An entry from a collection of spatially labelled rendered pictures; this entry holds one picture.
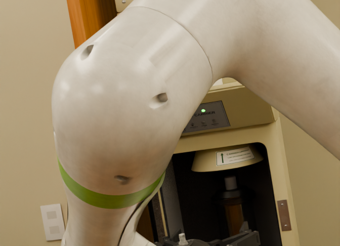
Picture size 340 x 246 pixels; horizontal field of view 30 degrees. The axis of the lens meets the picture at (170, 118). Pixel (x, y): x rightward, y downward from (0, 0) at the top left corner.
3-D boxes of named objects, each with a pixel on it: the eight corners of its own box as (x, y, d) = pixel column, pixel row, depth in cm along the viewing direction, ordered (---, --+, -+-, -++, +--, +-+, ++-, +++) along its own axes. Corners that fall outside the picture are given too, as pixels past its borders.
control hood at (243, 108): (137, 141, 148) (130, 99, 147) (277, 121, 140) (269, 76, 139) (122, 148, 136) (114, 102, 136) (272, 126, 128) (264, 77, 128)
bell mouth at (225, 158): (199, 163, 164) (195, 142, 164) (267, 154, 160) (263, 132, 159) (184, 175, 147) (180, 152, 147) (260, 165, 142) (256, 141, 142)
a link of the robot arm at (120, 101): (231, 52, 54) (116, -23, 56) (143, 159, 48) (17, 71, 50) (193, 147, 69) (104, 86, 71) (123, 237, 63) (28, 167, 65)
